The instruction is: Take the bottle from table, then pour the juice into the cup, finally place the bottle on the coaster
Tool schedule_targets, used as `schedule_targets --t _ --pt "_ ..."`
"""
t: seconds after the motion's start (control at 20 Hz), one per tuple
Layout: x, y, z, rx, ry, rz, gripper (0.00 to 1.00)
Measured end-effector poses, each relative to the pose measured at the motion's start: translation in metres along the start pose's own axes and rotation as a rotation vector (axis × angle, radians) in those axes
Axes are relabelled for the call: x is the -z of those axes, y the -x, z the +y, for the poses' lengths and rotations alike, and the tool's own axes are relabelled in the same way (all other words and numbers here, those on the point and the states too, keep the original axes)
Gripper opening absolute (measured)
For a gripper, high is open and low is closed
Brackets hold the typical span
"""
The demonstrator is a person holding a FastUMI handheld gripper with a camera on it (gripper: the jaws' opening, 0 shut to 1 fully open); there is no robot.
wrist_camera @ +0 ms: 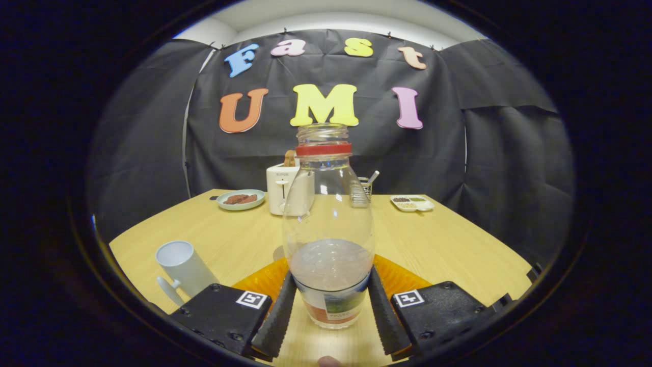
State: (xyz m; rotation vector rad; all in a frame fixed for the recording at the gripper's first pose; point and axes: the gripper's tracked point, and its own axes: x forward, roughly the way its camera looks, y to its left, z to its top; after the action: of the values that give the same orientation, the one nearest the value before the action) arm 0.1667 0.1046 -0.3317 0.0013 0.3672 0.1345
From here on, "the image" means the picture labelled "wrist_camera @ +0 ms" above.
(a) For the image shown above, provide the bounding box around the clear juice bottle red label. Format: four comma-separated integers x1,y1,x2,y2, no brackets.
282,123,376,330

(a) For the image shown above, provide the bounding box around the white divided condiment dish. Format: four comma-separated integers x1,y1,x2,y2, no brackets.
390,195,435,213

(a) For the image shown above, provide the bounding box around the white cup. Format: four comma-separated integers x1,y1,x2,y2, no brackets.
155,241,221,306

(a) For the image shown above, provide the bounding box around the metal mesh utensil holder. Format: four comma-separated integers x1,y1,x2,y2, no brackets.
351,177,373,207

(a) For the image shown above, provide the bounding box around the black backdrop cloth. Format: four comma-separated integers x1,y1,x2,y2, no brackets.
87,29,576,266

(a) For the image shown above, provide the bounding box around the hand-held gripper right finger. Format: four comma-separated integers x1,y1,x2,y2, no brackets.
368,254,512,362

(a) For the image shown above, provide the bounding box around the wooden table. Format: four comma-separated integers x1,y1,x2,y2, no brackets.
108,189,534,366

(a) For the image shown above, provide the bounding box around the pale green plate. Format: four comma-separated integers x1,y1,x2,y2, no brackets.
216,189,266,211

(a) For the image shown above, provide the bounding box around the white toaster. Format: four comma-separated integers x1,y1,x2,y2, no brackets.
266,162,315,216

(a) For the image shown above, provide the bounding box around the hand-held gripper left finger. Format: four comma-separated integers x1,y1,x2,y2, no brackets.
168,256,297,360

